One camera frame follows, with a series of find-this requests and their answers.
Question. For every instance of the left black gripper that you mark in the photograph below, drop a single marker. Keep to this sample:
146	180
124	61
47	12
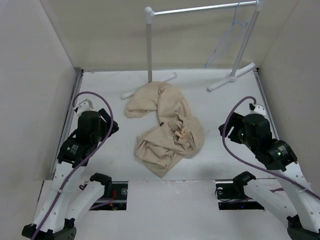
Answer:
105	120

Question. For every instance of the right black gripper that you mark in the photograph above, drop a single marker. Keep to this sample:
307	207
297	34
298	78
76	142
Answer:
236	120

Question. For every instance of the beige trousers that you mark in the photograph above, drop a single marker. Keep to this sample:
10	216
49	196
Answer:
178	134

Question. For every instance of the light blue wire hanger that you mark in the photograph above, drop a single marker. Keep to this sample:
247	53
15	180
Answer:
234	32

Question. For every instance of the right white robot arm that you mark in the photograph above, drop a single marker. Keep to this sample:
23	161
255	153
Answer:
300	213

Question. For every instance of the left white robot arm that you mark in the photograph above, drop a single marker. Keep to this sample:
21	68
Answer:
60	215

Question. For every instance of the white clothes rack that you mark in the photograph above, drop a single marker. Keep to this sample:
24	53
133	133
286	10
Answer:
236	72

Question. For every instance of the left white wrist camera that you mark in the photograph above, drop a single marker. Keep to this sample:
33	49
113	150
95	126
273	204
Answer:
84	106

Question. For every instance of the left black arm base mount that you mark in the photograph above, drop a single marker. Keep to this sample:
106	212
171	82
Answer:
114	200

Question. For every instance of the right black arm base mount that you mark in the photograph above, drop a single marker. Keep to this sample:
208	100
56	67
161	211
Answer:
231	198

